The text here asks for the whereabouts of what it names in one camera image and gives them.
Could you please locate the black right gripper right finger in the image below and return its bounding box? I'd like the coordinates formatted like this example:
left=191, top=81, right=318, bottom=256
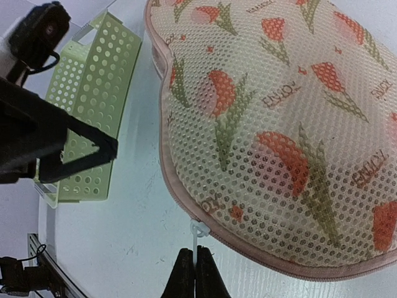
left=195, top=246, right=231, bottom=298

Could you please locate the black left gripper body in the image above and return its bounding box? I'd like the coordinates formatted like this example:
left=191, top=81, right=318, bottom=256
left=1, top=79, right=69, bottom=184

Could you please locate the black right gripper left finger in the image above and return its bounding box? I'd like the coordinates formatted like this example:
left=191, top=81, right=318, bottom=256
left=161, top=248, right=195, bottom=298

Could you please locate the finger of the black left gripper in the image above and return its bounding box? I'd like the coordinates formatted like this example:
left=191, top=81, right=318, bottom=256
left=38, top=115, right=118, bottom=183

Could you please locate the white zipper pull tie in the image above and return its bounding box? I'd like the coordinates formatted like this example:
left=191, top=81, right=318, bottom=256
left=189, top=219, right=210, bottom=268

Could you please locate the floral mesh laundry bag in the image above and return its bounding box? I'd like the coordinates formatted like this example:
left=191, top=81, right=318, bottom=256
left=145, top=1, right=396, bottom=281

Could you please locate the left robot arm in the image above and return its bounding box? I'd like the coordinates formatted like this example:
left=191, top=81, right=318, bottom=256
left=1, top=19, right=118, bottom=184

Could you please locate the green perforated plastic basket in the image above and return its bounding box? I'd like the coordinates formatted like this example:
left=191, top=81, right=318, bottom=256
left=34, top=11, right=141, bottom=209

